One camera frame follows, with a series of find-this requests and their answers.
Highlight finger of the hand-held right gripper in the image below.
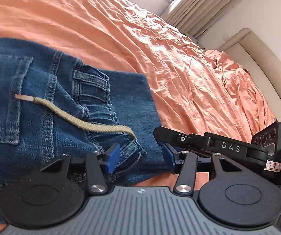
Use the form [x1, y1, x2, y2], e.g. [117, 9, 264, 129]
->
[153, 126, 213, 157]

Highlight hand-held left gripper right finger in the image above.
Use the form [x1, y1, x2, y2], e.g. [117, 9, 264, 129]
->
[162, 144, 241, 195]

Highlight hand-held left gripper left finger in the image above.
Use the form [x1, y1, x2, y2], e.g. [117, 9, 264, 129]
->
[40, 143, 121, 194]

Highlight blue denim pants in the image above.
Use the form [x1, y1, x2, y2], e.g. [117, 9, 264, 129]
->
[0, 38, 177, 226]

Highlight crumpled orange duvet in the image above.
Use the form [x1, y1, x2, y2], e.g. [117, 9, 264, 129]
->
[204, 49, 278, 147]

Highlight beige padded headboard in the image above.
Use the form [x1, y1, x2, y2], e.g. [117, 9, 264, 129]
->
[219, 28, 281, 125]

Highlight beige pleated curtain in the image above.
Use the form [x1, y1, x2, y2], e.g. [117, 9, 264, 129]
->
[164, 0, 231, 38]

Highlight orange bed sheet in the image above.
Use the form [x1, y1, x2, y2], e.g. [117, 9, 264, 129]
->
[0, 0, 278, 189]

